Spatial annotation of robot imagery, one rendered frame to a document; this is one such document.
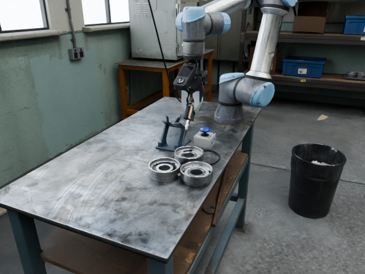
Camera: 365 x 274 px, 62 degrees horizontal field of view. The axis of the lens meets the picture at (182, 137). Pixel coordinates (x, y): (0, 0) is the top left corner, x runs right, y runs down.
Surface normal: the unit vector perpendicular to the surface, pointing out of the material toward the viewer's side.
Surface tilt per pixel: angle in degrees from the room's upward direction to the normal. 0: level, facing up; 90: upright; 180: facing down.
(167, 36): 91
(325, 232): 0
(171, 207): 0
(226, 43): 90
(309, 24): 83
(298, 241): 0
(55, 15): 90
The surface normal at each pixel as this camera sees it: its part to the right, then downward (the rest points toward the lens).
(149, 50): -0.40, 0.36
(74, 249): 0.00, -0.92
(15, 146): 0.92, 0.15
